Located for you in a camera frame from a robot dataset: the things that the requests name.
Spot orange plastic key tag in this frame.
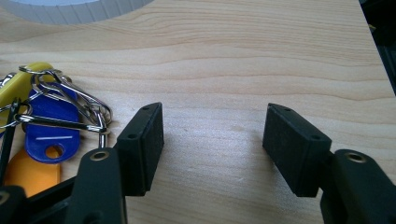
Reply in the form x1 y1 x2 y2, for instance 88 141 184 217
3 147 62 198

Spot yellow plastic key tag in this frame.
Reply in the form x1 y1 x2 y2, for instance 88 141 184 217
0 62 56 129

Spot silver metal key ring clips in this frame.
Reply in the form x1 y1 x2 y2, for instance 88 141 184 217
0 64 114 148

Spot blue plastic key tag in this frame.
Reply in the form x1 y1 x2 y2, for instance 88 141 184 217
23 82 81 164

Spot black thin rod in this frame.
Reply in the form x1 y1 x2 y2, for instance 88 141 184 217
0 97 22 187

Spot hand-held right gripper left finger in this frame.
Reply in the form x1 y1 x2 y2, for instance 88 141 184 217
64 101 165 224

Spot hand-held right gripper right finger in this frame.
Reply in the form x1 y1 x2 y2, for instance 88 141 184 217
262 103 396 224

